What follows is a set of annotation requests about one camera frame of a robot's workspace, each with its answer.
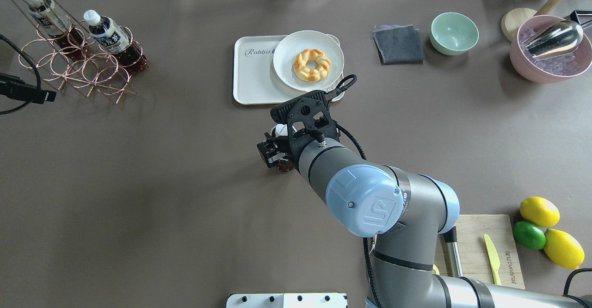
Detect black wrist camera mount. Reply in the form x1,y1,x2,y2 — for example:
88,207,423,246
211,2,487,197
270,90,340,145

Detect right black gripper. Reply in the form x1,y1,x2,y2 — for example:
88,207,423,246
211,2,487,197
257,129,303,170

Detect copper wire bottle rack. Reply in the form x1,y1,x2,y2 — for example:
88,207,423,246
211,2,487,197
8,0,148,104

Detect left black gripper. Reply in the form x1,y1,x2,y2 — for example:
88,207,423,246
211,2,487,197
0,73,57,104

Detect tea bottle right of rack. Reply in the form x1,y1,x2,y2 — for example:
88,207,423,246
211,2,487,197
25,0,86,60

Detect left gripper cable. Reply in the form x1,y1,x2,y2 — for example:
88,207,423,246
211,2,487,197
0,34,43,115

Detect wooden cutting board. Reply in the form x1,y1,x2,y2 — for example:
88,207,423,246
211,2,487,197
455,215,525,289

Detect yellow lemon lower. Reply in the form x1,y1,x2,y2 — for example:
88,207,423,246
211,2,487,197
543,229,585,270

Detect tea bottle of rack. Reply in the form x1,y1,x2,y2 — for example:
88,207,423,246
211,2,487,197
83,10,148,75
25,0,86,60

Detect pink bowl with ice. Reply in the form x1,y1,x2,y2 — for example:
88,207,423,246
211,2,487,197
510,15,592,83

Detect grey folded cloth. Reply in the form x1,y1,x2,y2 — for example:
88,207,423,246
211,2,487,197
372,25,425,64

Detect yellow plastic knife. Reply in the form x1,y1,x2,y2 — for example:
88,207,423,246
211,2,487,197
483,234,502,285

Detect white serving tray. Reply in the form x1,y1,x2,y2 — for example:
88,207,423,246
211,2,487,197
233,34,343,105

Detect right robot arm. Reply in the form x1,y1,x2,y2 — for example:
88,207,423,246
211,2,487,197
258,135,591,308

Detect green lime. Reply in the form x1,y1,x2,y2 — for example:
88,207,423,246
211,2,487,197
512,220,546,250

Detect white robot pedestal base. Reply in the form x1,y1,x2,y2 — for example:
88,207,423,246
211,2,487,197
226,292,348,308

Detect yellow lemon upper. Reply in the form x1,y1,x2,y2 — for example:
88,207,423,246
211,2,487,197
519,196,561,228

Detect steel muddler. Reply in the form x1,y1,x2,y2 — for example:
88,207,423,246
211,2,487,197
443,226,464,277

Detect yellow lemon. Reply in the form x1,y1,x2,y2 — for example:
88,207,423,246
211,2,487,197
543,229,585,270
519,196,561,228

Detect steel ice scoop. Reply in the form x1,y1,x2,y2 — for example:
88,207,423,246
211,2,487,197
525,20,584,60

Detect glazed donut bread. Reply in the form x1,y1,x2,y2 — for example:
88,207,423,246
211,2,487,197
293,49,332,82

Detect wooden round coaster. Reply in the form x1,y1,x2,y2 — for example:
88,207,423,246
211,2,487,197
500,7,537,41

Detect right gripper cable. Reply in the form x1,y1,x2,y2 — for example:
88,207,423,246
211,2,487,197
324,74,384,308

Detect white round plate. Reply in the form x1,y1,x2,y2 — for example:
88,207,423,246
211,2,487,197
273,30,344,92

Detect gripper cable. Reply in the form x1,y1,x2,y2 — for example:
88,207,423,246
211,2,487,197
324,74,384,308
0,34,43,115

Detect tea bottle middle of rack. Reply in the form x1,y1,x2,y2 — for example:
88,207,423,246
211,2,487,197
83,10,148,75

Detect mint green bowl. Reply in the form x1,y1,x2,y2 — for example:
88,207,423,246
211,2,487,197
430,12,480,56

